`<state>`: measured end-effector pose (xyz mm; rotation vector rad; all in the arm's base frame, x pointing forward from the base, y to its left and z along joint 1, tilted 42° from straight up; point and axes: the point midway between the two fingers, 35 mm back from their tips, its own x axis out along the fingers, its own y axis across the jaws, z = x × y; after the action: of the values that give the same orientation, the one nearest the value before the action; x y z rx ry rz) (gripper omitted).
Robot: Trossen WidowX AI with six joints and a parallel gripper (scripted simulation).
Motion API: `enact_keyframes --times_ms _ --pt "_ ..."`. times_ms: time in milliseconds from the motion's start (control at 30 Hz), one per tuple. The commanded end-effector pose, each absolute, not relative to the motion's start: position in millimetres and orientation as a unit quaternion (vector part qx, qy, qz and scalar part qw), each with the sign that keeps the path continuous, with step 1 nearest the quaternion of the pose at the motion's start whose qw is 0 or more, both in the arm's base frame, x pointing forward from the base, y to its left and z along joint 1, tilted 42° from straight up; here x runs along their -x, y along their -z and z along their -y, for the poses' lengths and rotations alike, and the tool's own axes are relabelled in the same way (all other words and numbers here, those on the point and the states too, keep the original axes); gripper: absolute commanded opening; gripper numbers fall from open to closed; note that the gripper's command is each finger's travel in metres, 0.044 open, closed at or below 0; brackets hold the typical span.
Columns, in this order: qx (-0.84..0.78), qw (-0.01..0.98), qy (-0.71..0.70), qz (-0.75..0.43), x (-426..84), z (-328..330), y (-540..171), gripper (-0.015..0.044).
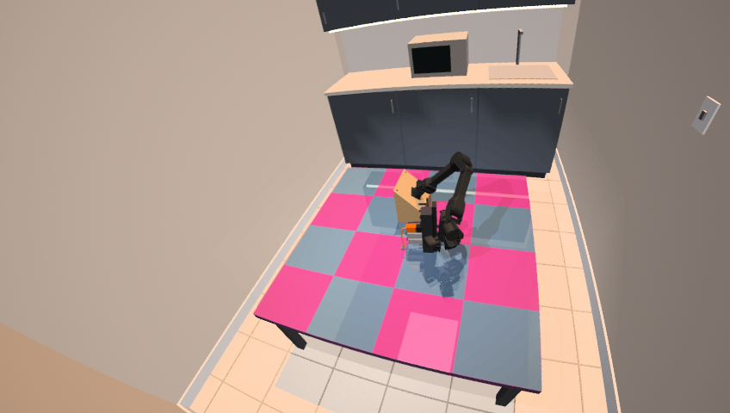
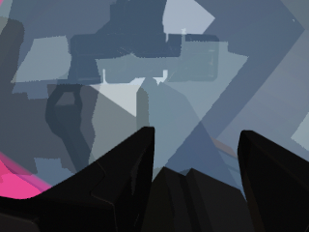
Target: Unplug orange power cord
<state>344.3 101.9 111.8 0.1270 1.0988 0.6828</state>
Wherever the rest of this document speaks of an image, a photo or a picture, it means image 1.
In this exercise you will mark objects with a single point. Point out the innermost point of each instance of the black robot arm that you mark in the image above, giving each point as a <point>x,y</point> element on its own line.
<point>456,205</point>

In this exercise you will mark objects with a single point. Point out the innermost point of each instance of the orange power plug with cord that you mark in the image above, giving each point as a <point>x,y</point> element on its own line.
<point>411,228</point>

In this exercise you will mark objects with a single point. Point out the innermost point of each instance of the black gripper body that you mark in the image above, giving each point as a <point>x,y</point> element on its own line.
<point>431,241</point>

